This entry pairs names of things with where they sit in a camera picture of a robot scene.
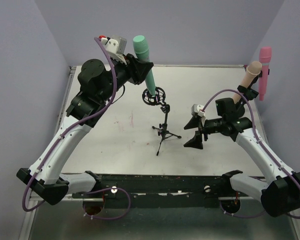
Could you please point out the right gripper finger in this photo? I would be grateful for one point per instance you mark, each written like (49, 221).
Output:
(196, 142)
(193, 122)

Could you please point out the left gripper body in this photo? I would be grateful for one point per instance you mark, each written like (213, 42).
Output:
(131, 69)

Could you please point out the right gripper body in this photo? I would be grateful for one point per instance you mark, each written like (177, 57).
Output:
(202, 129)

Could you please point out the black tripod shock-mount stand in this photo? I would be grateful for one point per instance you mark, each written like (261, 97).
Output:
(159, 99)

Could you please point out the beige toy microphone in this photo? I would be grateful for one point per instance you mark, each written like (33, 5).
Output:
(251, 72)

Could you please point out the pink toy microphone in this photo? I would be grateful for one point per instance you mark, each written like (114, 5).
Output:
(265, 55)

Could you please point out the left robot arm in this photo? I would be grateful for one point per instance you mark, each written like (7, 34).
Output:
(97, 86)

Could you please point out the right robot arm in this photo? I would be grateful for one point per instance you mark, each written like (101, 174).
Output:
(280, 192)

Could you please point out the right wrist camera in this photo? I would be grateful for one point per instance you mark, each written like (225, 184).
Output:
(198, 112)

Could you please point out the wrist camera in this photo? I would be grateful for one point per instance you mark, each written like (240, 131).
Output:
(198, 112)
(115, 46)

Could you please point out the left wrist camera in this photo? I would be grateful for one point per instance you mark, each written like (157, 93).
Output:
(115, 46)

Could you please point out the aluminium side frame rail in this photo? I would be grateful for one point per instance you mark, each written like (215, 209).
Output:
(60, 117)

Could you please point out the black front mounting rail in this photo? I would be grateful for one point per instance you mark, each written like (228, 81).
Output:
(158, 191)

